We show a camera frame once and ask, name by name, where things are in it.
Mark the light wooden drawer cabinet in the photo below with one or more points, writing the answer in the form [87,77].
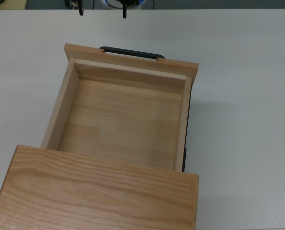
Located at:
[96,191]

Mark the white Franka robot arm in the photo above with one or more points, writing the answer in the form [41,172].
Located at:
[138,6]

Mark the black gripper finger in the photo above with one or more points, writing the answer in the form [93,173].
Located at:
[81,9]
[124,12]

